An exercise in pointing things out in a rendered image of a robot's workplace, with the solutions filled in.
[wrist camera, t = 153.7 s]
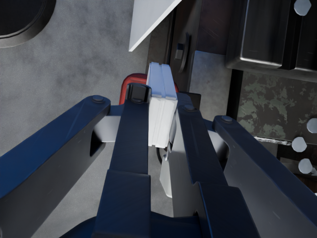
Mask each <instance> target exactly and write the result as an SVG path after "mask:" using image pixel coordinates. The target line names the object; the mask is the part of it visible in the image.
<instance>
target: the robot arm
mask: <svg viewBox="0 0 317 238"><path fill-rule="evenodd" d="M168 141H169V144H168ZM106 142H115V145H114V149H113V153H112V158H111V162H110V166H109V170H107V174H106V178H105V182H104V186H103V191H102V194H101V199H100V204H99V208H98V212H97V216H94V217H92V218H89V219H87V220H85V221H83V222H81V223H79V224H78V225H76V226H75V227H74V228H72V229H71V230H69V231H68V232H67V233H65V234H64V235H62V236H61V237H59V238H317V195H316V194H314V193H313V192H312V191H311V190H310V189H309V188H308V187H307V186H306V185H305V184H304V183H303V182H302V181H300V180H299V179H298V178H297V177H296V176H295V175H294V174H293V173H292V172H291V171H290V170H289V169H288V168H286V167H285V166H284V165H283V164H282V163H281V162H280V161H279V160H278V159H277V158H276V157H275V156H274V155H272V153H271V152H270V151H269V150H268V149H266V148H265V147H264V146H263V145H262V144H261V143H260V142H259V141H258V140H257V139H256V138H255V137H254V136H252V135H251V134H250V133H249V132H248V131H247V130H246V129H245V128H244V127H243V126H242V125H241V124H240V123H238V122H237V121H236V120H234V119H233V118H231V117H229V116H226V115H224V116H223V115H217V116H215V117H214V120H213V121H210V120H206V119H203V117H202V114H201V112H200V110H199V109H197V108H195V107H194V106H193V104H192V102H191V98H190V97H189V96H188V95H187V94H184V93H177V92H176V91H175V85H174V81H173V77H172V73H171V68H170V66H169V65H167V64H162V65H159V63H156V62H151V63H150V65H149V71H148V76H147V82H146V85H145V84H141V83H128V84H127V87H126V93H125V101H124V103H123V104H121V105H111V101H110V99H108V98H106V97H103V96H100V95H92V96H88V97H86V98H84V99H83V100H81V101H80V102H79V103H77V104H76V105H74V106H73V107H71V108H70V109H68V110H67V111H66V112H64V113H63V114H61V115H60V116H58V117H57V118H55V119H54V120H53V121H51V122H50V123H48V124H47V125H45V126H44V127H43V128H41V129H40V130H38V131H37V132H35V133H34V134H32V135H31V136H30V137H28V138H27V139H25V140H24V141H22V142H21V143H20V144H18V145H17V146H15V147H14V148H12V149H11V150H9V151H8V152H7V153H5V154H4V155H2V156H1V157H0V238H31V237H32V236H33V235H34V234H35V233H36V231H37V230H38V229H39V228H40V226H41V225H42V224H43V223H44V222H45V221H46V219H47V218H48V217H49V216H50V214H51V213H52V212H53V211H54V209H55V208H56V207H57V206H58V204H59V203H60V202H61V201H62V200H63V198H64V197H65V196H66V195H67V193H68V192H69V191H70V190H71V188H72V187H73V186H74V185H75V184H76V182H77V181H78V180H79V179H80V177H81V176H82V175H83V174H84V173H85V172H86V170H87V169H88V168H89V167H90V165H91V164H92V163H93V162H94V160H95V159H96V158H97V157H98V156H99V154H100V153H101V152H102V151H103V149H104V148H105V146H106ZM152 145H155V147H160V148H165V147H167V145H168V149H167V154H166V158H165V160H166V161H167V159H168V160H169V171H170V182H171V192H172V203H173V214H174V217H168V216H165V215H162V214H159V213H156V212H153V211H151V177H150V175H148V150H149V146H152ZM229 152H230V153H229ZM228 154H229V157H228Z"/></svg>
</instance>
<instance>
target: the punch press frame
mask: <svg viewBox="0 0 317 238"><path fill-rule="evenodd" d="M226 116H229V117H231V118H233V119H234V120H236V121H237V122H238V123H240V124H241V125H242V126H243V127H244V128H245V129H246V130H247V131H248V132H249V133H250V134H251V135H252V136H254V137H255V138H256V139H257V140H258V141H261V142H267V143H274V144H280V145H289V146H292V141H293V140H294V139H295V138H297V137H303V139H304V141H305V143H306V145H308V144H312V145H317V133H311V132H309V130H308V129H307V122H308V121H309V120H310V119H311V118H317V83H314V82H309V81H303V80H297V79H291V78H285V77H279V76H272V75H266V74H260V73H254V72H249V71H242V70H236V69H233V70H232V76H231V83H230V90H229V97H228V104H227V110H226Z"/></svg>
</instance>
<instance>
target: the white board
mask: <svg viewBox="0 0 317 238"><path fill-rule="evenodd" d="M180 1H181V0H134V6H133V18H132V26H131V35H130V43H129V51H133V50H134V49H135V48H136V47H137V46H138V45H139V44H140V43H141V42H142V40H143V39H144V38H145V37H146V36H147V35H148V34H149V33H150V32H151V31H152V30H153V29H154V28H155V27H156V26H157V25H158V24H159V23H160V22H161V21H162V20H163V19H164V18H165V17H166V16H167V15H168V14H169V13H170V12H171V11H172V10H173V9H174V8H175V7H176V6H177V4H178V3H179V2H180Z"/></svg>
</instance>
